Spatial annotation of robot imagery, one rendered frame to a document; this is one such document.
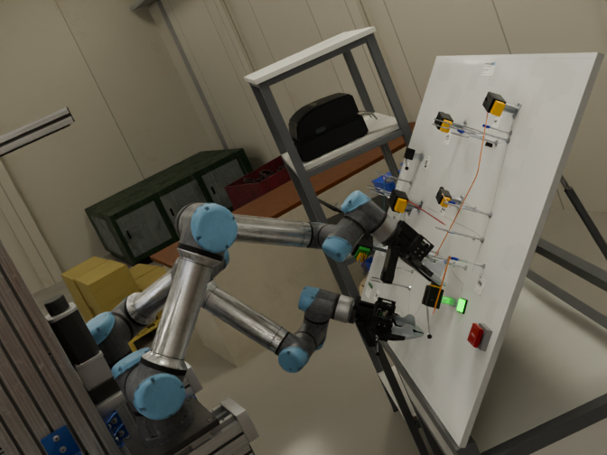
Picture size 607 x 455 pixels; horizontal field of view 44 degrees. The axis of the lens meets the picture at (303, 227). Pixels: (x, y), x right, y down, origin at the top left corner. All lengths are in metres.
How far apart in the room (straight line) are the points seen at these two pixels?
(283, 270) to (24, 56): 6.70
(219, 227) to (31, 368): 0.64
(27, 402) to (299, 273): 3.45
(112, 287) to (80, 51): 5.44
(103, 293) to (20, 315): 4.40
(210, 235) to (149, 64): 9.68
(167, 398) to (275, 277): 3.48
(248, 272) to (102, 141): 6.31
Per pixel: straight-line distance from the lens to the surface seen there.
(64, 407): 2.14
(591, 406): 2.13
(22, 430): 2.14
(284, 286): 5.29
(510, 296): 1.90
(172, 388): 1.83
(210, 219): 1.80
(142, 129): 11.30
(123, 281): 6.48
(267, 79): 2.89
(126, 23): 11.43
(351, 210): 2.03
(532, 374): 2.32
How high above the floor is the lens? 2.00
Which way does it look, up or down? 15 degrees down
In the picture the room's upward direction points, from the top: 24 degrees counter-clockwise
